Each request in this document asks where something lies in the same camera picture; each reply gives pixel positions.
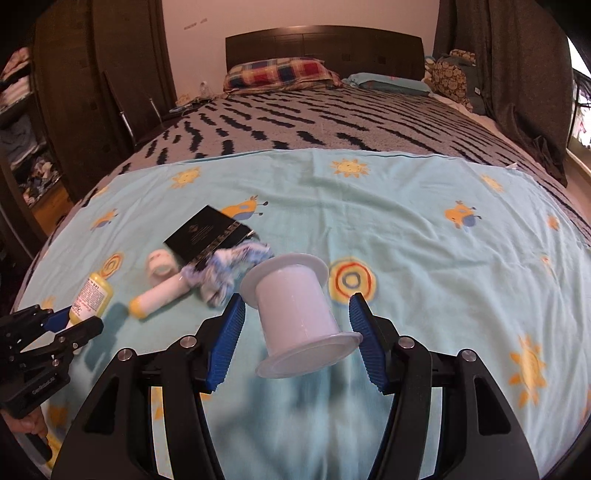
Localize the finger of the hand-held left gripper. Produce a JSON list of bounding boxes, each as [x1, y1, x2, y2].
[[0, 305, 75, 354], [11, 316, 105, 370]]

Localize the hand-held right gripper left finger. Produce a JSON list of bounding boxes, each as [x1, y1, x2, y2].
[[48, 293, 246, 480]]

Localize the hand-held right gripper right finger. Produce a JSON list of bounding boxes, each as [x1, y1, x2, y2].
[[348, 292, 541, 480]]

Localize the yellow labelled bottle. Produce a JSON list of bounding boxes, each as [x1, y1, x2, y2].
[[67, 271, 114, 356]]

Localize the white plastic spool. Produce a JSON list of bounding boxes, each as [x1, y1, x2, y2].
[[239, 252, 363, 379]]

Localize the person's left hand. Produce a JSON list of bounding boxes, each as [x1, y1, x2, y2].
[[4, 408, 51, 441]]

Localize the blue white crumpled wrapper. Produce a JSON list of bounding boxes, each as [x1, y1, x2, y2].
[[182, 240, 274, 310]]

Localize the white tube yellow cap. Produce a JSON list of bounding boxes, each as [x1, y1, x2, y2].
[[128, 272, 190, 320]]

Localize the light blue printed cloth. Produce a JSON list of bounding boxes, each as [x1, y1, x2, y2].
[[11, 148, 591, 480]]

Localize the white tape roll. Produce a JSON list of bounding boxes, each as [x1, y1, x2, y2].
[[145, 249, 179, 280]]

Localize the black booklet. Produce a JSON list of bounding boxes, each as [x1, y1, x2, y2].
[[164, 205, 254, 273]]

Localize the stack of folded clothes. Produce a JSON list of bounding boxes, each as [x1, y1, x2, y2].
[[0, 48, 62, 208]]

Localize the grey black striped blanket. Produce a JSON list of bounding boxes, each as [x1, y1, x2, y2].
[[78, 85, 591, 250]]

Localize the dark wooden wardrobe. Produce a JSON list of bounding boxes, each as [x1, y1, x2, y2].
[[32, 0, 178, 199]]

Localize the teal pillow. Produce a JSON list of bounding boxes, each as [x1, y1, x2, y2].
[[344, 72, 435, 97]]

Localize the brown patterned cushion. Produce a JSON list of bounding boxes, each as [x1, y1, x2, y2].
[[429, 50, 474, 109]]

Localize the red blue plaid pillow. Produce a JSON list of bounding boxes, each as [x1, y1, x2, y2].
[[223, 58, 345, 92]]

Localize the dark wooden headboard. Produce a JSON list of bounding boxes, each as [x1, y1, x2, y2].
[[225, 25, 424, 86]]

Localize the brown curtain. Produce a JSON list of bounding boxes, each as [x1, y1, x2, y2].
[[434, 0, 573, 185]]

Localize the large window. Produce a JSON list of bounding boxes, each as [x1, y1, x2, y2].
[[568, 37, 591, 162]]

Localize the dark metal-frame chair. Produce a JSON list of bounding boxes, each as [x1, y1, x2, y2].
[[102, 71, 185, 149]]

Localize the cables on nightstand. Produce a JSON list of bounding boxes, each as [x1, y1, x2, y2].
[[168, 92, 218, 116]]

